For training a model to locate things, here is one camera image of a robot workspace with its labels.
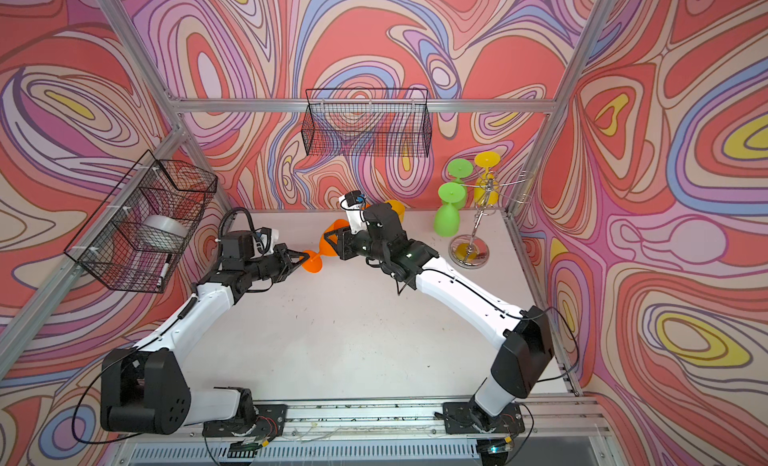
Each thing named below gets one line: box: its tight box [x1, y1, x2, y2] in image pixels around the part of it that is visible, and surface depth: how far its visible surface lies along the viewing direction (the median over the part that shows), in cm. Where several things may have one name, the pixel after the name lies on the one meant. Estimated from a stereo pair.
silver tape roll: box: [136, 215, 190, 253], surface depth 73 cm
